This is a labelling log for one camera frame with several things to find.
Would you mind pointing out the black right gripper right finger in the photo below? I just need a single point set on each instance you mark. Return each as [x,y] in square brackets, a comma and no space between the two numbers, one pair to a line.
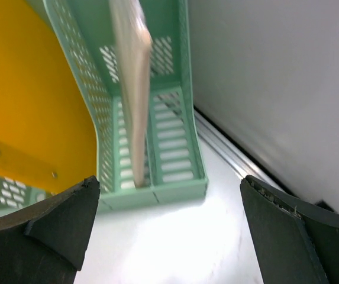
[294,241]

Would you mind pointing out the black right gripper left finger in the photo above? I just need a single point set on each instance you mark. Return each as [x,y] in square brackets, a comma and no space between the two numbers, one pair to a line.
[46,242]

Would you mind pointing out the yellow clip file folder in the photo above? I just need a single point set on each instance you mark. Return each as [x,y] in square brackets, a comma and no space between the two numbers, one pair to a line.
[47,138]

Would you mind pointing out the clear zip document pouch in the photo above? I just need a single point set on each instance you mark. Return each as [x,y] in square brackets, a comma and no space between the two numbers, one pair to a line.
[133,46]

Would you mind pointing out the green file rack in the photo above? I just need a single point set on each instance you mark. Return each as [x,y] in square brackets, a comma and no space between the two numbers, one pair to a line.
[173,168]

